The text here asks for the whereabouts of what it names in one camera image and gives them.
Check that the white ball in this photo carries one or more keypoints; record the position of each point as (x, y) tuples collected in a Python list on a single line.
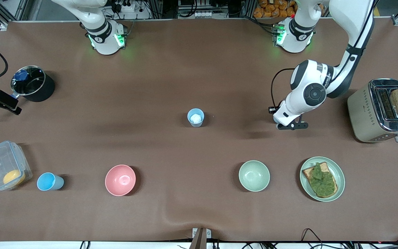
[(195, 118)]

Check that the blue plastic cup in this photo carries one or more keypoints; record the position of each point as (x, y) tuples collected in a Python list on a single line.
[(195, 123), (55, 182)]

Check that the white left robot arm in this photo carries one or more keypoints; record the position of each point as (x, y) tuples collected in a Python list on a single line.
[(344, 76)]

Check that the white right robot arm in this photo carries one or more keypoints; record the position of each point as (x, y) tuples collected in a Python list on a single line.
[(104, 41)]

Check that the glass lid blue knob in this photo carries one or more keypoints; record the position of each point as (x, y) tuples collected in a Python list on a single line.
[(33, 84)]

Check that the pale green bowl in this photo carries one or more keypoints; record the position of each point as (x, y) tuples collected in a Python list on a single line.
[(254, 175)]

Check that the toast slice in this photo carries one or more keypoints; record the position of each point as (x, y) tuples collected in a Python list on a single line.
[(308, 172)]

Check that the yellow round food piece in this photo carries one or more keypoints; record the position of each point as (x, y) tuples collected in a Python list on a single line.
[(13, 177)]

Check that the green lettuce leaf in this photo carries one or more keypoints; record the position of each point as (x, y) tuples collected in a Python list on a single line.
[(321, 181)]

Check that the beige chrome toaster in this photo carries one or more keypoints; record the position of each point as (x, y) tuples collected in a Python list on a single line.
[(361, 114)]

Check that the pale green plate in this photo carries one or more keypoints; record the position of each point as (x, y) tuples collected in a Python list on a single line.
[(340, 178)]

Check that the brown table cover mat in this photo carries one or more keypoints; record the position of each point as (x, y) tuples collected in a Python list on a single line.
[(192, 166)]

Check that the orange packaged snacks pile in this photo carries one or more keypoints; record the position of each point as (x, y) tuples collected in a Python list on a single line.
[(271, 8)]

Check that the small white power strip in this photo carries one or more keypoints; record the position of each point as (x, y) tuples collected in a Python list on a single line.
[(204, 15)]

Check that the pink bowl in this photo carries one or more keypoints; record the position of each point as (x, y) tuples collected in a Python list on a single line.
[(120, 180)]

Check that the white power strip with plugs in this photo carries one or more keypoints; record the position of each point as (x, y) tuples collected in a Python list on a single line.
[(128, 7)]

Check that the metal mount bracket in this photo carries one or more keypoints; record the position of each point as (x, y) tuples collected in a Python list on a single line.
[(200, 240)]

